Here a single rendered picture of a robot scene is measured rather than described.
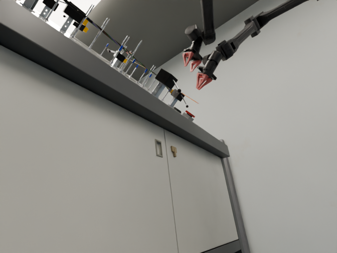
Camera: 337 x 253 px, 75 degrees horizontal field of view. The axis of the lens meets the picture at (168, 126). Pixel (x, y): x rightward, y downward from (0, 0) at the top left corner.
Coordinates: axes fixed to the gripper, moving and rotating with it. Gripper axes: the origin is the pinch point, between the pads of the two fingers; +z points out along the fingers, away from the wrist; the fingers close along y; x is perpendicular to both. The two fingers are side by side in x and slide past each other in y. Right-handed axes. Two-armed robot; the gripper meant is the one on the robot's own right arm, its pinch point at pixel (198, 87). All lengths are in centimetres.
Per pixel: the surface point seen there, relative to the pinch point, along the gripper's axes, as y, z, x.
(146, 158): 35, 36, 33
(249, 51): -107, -91, -72
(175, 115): 23.4, 20.1, 21.9
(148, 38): -49, -61, -177
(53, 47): 67, 23, 32
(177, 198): 19, 43, 37
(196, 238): 8, 52, 43
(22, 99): 68, 34, 36
